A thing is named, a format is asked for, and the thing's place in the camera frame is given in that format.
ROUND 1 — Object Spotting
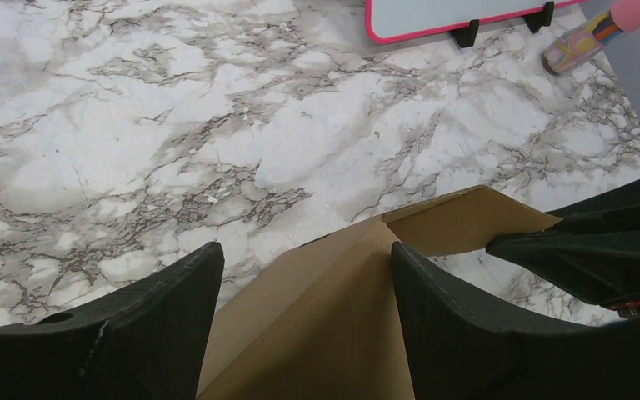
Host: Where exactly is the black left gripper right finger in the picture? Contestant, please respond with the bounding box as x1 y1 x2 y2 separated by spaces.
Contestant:
391 242 640 399

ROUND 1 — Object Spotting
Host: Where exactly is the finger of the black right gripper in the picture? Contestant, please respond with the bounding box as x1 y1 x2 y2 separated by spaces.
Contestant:
549 179 640 234
486 229 640 307

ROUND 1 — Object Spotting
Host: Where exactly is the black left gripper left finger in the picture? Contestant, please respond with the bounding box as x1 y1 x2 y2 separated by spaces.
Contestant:
0 242 224 399

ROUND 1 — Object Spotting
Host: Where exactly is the brown cardboard box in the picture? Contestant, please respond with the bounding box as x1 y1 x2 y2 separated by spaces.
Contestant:
197 185 557 399

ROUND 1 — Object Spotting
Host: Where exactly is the pink lidded marker jar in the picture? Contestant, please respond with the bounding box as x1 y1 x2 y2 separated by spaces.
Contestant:
541 0 640 76

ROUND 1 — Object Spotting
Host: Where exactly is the black right whiteboard stand foot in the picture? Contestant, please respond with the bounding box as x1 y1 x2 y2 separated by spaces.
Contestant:
522 1 555 34

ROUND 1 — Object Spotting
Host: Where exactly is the black whiteboard stand foot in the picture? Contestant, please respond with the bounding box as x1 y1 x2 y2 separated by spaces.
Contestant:
449 19 480 49
522 1 555 34

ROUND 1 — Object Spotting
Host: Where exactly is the black left whiteboard stand foot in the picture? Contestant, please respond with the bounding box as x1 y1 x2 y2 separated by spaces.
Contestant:
449 19 480 49

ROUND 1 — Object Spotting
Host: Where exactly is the pink framed whiteboard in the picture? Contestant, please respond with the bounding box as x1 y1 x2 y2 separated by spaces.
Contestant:
364 0 548 44

